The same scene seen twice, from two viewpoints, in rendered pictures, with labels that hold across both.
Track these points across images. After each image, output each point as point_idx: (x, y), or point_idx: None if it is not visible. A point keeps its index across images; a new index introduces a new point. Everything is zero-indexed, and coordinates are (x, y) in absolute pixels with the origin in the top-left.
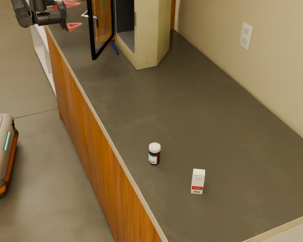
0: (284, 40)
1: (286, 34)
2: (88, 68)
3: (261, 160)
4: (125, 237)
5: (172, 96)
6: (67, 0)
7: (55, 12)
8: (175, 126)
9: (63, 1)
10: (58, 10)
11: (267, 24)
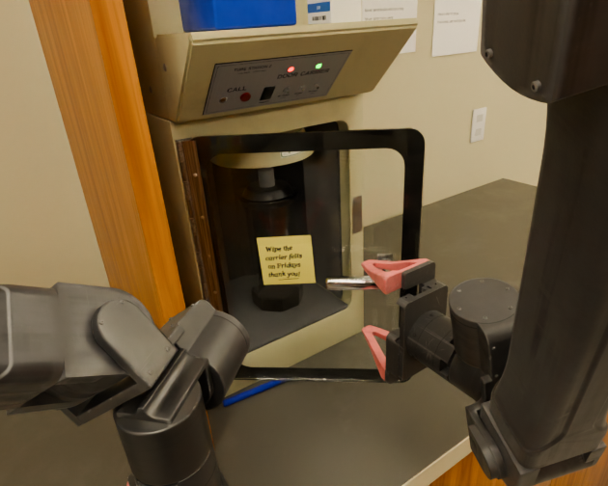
0: (393, 120)
1: (395, 109)
2: (402, 421)
3: (517, 211)
4: (574, 482)
5: (436, 275)
6: (379, 273)
7: (448, 318)
8: (516, 263)
9: (418, 267)
10: (427, 312)
11: (365, 118)
